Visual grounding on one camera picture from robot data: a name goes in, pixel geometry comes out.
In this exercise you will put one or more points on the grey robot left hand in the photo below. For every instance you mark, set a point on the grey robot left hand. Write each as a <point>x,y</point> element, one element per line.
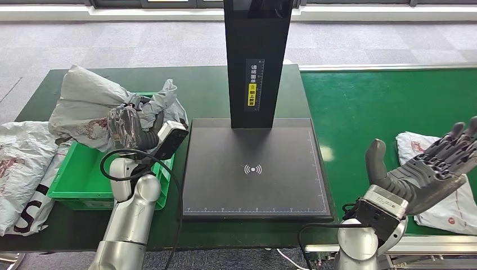
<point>130,126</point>

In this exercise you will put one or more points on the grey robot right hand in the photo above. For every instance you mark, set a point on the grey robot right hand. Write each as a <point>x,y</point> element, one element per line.
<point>428,179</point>

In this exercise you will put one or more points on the white parcel bag red print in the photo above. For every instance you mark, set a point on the white parcel bag red print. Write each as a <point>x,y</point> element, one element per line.
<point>454,212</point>

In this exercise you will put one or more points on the grey parcel bag red print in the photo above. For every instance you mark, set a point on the grey parcel bag red print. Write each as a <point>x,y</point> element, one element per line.
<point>85,100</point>

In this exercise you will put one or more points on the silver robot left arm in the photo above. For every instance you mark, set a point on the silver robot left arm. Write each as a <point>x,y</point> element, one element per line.
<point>128,223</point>

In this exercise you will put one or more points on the green conveyor belt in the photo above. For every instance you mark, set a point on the green conveyor belt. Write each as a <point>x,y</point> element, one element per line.
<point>354,111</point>

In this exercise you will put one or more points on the black inbound scanner machine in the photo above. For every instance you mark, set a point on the black inbound scanner machine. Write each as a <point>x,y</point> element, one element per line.
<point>223,179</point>

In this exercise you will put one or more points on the large grey parcel bag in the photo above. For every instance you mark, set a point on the large grey parcel bag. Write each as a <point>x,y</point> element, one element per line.
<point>22,160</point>

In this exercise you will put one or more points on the green plastic crate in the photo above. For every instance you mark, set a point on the green plastic crate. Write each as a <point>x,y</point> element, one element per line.
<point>78,175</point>

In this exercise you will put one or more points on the white window sill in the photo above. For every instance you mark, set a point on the white window sill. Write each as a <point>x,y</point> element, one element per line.
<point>111,14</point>

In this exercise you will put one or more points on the black yellow label sticker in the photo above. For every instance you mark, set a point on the black yellow label sticker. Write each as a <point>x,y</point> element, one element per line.
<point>252,93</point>

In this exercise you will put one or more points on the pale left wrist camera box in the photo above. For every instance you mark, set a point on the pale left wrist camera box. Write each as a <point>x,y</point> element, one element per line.
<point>169,139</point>

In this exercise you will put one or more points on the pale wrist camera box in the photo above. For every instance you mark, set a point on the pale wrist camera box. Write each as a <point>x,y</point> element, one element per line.
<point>380,216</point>
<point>169,139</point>

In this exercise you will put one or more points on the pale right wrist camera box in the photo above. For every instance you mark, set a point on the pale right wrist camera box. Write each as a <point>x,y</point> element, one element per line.
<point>380,216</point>

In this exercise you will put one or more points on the aluminium conveyor frame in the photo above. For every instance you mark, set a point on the aluminium conveyor frame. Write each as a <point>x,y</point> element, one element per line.
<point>439,244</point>

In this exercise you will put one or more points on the dark window frame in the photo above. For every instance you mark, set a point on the dark window frame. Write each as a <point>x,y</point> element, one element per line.
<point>167,3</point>

